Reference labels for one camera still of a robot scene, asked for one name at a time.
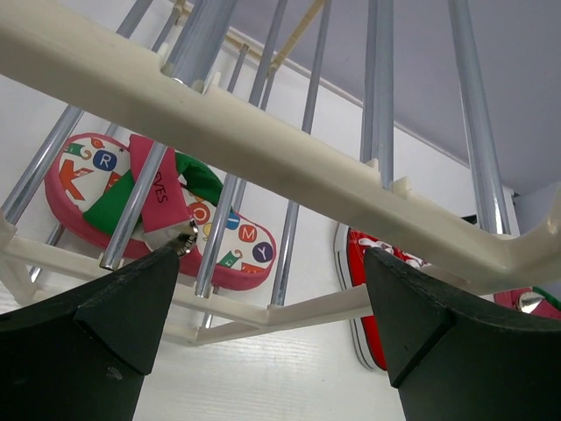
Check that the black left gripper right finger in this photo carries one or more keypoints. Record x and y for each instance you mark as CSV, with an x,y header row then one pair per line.
x,y
455,356

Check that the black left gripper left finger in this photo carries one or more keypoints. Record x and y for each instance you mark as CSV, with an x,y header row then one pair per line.
x,y
84,354

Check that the pink sandal with green strap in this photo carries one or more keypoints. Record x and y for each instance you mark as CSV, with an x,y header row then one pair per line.
x,y
91,180

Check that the cream shoe shelf with metal rods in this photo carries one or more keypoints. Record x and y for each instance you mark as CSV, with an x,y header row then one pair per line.
x,y
60,53

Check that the red canvas sneaker left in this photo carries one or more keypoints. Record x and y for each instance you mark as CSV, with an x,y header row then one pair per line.
x,y
349,252

